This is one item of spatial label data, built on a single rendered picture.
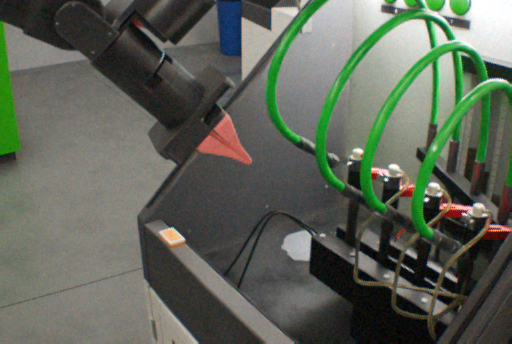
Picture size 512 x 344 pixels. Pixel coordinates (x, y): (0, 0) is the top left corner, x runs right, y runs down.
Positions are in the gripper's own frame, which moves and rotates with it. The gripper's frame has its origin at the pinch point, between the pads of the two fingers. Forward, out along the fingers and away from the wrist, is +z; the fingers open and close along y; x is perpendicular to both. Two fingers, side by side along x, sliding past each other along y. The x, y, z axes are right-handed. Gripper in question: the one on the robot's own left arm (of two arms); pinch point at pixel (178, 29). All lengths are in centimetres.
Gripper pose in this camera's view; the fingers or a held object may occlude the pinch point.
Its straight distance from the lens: 80.2
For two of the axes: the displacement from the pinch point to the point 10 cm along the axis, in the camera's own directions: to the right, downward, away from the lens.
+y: -3.9, -1.2, 9.1
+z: 7.0, 6.1, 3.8
